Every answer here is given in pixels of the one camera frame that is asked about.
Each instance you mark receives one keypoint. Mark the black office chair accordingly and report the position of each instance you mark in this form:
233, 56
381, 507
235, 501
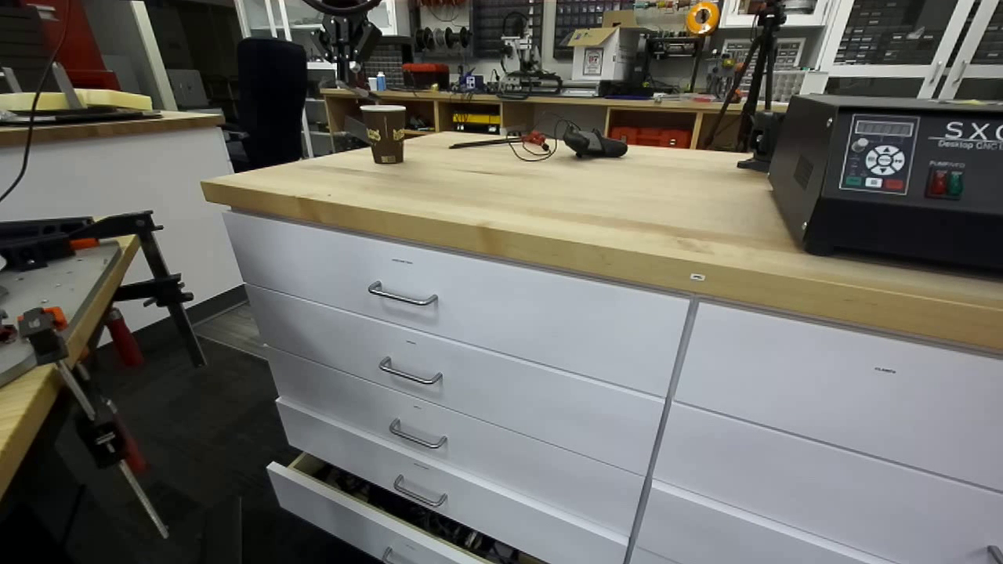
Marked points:
271, 102

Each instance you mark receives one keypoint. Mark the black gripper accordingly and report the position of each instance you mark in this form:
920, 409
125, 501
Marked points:
348, 38

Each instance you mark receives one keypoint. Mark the wooden side workbench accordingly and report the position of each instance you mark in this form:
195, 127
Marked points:
78, 290

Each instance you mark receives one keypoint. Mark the black handheld controller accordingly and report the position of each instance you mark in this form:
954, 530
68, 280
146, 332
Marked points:
591, 146

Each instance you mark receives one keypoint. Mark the black control box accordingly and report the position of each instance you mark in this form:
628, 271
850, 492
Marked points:
893, 177

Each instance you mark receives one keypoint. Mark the brown paper coffee cup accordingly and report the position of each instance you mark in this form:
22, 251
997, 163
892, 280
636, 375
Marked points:
386, 128

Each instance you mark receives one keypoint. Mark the red black bar clamp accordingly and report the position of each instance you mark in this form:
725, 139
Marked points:
97, 424

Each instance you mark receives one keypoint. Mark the black camera tripod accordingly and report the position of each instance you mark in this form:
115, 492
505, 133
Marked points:
758, 127

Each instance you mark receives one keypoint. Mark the wooden back shelf bench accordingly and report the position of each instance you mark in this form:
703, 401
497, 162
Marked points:
658, 122

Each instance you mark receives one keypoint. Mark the red handled T wrench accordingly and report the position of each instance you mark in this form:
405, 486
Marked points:
505, 139

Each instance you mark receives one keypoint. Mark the white drawer cabinet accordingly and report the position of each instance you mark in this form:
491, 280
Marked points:
448, 409

